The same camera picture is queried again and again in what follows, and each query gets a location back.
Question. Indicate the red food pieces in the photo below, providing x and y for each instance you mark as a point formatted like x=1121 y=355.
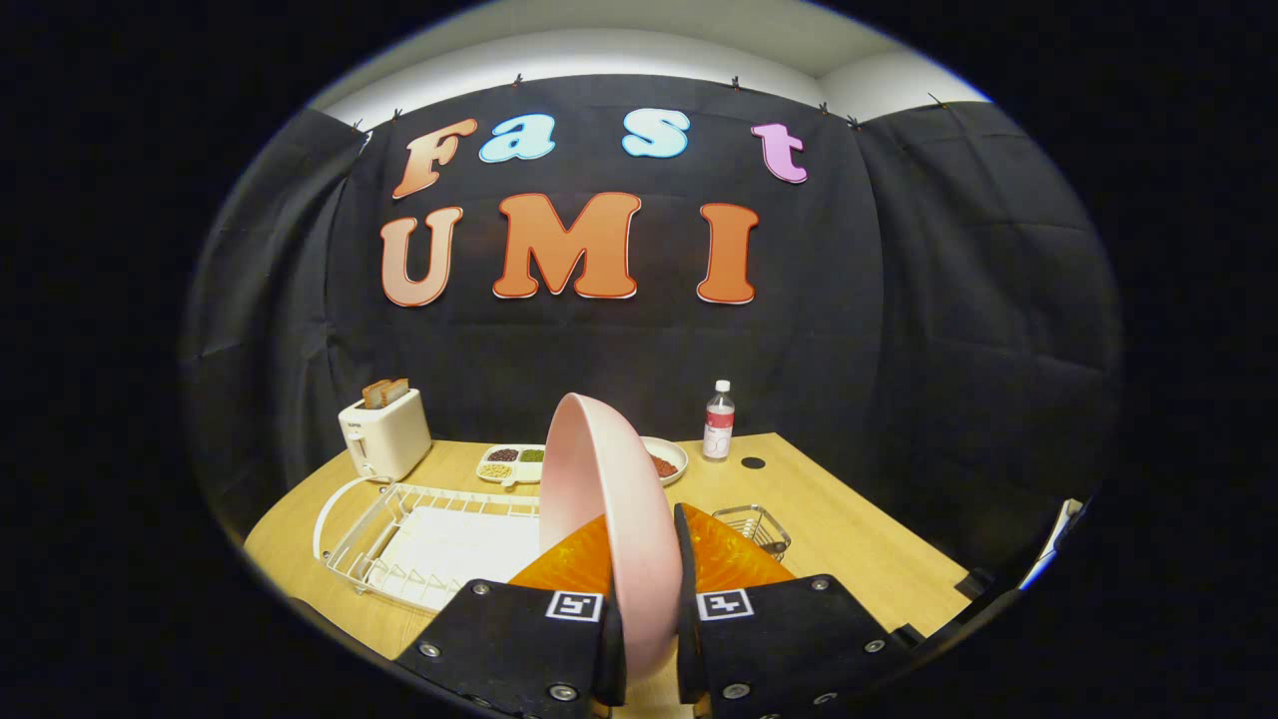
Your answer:
x=664 y=466

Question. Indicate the cream toaster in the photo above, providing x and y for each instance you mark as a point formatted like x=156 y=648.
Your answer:
x=389 y=439

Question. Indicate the white divided snack dish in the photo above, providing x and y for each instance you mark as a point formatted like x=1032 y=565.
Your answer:
x=509 y=465

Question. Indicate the black backdrop cloth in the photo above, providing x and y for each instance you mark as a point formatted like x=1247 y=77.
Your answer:
x=619 y=350

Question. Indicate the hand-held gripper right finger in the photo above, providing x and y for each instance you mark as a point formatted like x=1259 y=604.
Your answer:
x=789 y=639

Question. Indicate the white round food plate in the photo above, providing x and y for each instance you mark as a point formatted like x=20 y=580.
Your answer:
x=677 y=454

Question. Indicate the row of cloth clips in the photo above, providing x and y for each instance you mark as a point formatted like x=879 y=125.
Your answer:
x=518 y=79

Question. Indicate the pink plate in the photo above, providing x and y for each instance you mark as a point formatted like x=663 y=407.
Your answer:
x=609 y=499

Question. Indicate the clear bottle with red label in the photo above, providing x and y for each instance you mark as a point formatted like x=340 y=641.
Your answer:
x=718 y=424

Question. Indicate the toast slice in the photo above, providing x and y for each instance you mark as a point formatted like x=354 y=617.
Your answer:
x=374 y=394
x=397 y=389

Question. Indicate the small black block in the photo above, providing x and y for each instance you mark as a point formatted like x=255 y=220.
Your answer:
x=976 y=583

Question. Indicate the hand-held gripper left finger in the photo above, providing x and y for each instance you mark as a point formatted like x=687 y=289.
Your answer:
x=499 y=639

